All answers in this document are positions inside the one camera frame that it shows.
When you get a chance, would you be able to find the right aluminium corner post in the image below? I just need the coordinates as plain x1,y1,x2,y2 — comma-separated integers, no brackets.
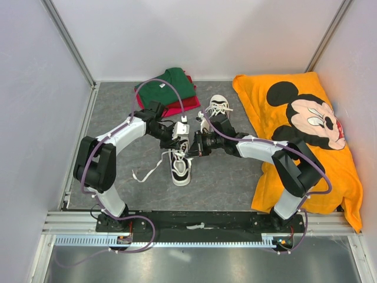
305,0,354,73

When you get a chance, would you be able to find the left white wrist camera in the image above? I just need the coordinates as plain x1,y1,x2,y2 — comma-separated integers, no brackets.
172,121,190,140

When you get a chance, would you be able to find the white tape scrap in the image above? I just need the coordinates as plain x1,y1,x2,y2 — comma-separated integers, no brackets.
186,222,214,231

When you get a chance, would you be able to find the green folded t-shirt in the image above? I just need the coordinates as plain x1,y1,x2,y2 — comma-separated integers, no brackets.
134,67,197,114

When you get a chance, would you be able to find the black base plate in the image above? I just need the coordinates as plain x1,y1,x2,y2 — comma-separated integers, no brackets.
95,209,307,244

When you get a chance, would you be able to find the grey slotted cable duct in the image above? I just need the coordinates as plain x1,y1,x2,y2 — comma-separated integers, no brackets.
55,230,295,248

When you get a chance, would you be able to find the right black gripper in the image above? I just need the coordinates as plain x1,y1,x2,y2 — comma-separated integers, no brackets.
186,130,224,158

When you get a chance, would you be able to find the black white sneaker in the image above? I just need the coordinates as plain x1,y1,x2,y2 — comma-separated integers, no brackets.
168,137,191,186
204,94,233,131

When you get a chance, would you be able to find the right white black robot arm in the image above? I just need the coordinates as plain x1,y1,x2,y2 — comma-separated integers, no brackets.
185,114,326,232

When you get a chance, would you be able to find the white shoelace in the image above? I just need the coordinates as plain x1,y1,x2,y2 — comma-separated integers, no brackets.
131,149,195,183

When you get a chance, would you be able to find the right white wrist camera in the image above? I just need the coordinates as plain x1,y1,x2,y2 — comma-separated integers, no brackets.
196,111,211,133

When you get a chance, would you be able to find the left aluminium corner post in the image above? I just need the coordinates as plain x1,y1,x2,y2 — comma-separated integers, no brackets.
41,0,97,88

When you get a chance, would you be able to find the aluminium corner post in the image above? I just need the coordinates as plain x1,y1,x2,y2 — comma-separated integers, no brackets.
305,0,354,73
41,0,97,88

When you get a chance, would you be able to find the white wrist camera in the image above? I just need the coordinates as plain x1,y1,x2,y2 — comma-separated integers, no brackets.
196,111,211,133
172,121,190,140

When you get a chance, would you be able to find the orange Mickey Mouse pillow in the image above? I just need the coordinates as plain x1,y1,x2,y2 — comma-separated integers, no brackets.
233,72,363,232

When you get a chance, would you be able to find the pink folded t-shirt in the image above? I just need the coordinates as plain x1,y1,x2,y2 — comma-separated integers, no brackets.
144,103,200,121

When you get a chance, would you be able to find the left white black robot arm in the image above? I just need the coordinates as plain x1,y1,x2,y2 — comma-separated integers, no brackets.
73,101,189,232

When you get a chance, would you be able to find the black white sneaker tied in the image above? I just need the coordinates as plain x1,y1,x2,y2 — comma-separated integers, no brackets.
204,94,233,131

